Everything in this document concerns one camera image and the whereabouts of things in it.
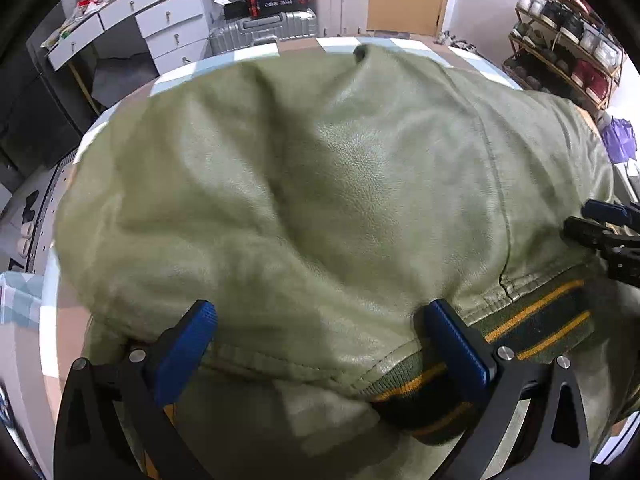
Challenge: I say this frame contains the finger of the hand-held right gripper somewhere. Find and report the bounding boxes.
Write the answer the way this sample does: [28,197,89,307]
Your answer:
[562,216,640,256]
[582,199,640,226]

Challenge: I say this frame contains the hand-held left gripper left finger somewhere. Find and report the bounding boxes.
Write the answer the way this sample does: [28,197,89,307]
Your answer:
[52,300,218,480]

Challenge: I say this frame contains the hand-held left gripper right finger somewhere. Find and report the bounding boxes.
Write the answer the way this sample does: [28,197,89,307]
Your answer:
[424,299,591,480]

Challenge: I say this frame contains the green and yellow varsity jacket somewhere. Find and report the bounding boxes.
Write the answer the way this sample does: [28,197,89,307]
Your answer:
[52,42,640,480]

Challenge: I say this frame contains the purple bag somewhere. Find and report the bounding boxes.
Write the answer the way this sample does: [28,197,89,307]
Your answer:
[600,116,640,163]

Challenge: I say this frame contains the wooden shoe rack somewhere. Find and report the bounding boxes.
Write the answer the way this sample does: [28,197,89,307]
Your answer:
[502,0,628,111]

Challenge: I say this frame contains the blue plaid cloth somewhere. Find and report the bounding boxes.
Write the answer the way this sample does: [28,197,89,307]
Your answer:
[0,270,51,326]

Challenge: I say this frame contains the white slippers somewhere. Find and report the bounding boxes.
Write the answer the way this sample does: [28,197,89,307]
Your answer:
[15,220,37,257]

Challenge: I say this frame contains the dotted floor rug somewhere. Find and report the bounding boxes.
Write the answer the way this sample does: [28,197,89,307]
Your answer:
[27,155,81,271]

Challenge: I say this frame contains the white and yellow sneakers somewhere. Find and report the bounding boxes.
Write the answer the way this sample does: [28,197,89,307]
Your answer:
[435,30,478,52]

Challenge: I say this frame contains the grey bag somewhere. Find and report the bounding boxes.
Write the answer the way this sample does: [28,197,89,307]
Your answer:
[92,52,156,108]

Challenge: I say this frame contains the dark grey refrigerator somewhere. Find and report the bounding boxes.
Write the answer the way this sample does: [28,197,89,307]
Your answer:
[0,50,81,181]

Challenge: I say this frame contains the white desk with drawers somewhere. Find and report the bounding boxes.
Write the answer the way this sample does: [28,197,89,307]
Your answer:
[47,0,211,73]

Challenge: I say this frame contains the silver suitcase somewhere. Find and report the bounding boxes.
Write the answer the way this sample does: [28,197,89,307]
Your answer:
[209,9,318,56]

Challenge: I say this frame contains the small black box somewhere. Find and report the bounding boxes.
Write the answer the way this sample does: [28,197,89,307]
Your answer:
[222,0,253,20]

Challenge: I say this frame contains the pile of desk clutter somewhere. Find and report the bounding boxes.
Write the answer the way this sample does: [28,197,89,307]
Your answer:
[42,0,166,48]

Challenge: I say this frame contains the red and black shoe box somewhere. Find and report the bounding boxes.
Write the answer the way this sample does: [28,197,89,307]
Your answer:
[249,0,311,17]

